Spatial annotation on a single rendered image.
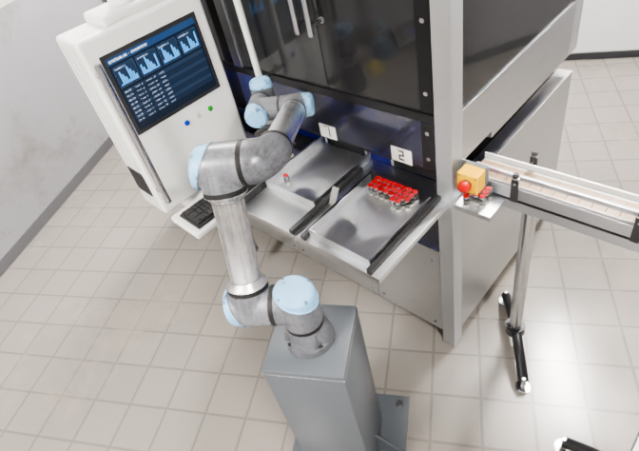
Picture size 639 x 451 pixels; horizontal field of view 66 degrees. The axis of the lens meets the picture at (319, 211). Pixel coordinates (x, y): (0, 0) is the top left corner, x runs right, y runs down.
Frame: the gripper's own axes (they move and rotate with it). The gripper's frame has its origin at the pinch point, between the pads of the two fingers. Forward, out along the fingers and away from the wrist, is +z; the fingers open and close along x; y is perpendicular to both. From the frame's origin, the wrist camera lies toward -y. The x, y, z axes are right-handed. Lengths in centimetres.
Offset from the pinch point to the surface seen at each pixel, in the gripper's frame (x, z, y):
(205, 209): -25.0, 15.5, -25.1
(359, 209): 2.3, 10.2, 34.6
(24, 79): -8, 11, -259
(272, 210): -14.3, 10.3, 6.0
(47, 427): -125, 97, -72
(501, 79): 52, -20, 60
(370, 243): -8.7, 10.2, 47.6
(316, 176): 8.9, 10.2, 7.4
